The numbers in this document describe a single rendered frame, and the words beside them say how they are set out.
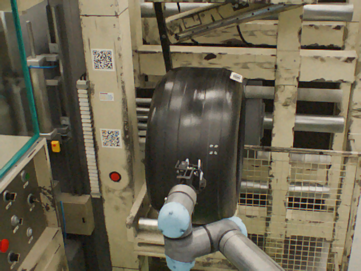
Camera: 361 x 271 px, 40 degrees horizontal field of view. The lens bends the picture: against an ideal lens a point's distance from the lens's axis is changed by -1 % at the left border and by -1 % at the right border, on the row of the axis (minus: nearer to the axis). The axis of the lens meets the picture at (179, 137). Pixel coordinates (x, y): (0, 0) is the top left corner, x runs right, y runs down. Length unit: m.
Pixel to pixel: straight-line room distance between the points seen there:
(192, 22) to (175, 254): 1.00
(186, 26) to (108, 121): 0.51
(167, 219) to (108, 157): 0.67
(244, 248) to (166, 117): 0.53
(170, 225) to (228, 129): 0.45
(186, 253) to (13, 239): 0.65
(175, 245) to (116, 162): 0.63
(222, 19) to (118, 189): 0.75
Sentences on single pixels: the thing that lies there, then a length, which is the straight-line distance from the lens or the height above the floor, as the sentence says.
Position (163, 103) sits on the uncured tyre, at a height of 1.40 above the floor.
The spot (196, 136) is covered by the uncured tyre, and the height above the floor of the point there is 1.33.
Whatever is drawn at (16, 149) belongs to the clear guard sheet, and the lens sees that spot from 1.63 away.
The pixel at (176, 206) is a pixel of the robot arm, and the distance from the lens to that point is 1.23.
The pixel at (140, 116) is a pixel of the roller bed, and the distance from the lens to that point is 2.19.
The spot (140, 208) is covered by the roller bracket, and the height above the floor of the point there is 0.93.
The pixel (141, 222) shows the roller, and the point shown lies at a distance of 1.86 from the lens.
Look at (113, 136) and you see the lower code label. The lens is 1.78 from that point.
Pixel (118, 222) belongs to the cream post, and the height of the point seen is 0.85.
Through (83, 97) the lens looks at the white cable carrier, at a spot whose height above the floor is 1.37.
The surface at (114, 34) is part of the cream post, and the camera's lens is 1.64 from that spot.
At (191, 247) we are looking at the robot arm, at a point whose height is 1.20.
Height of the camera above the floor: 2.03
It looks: 28 degrees down
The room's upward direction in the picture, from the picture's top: 2 degrees counter-clockwise
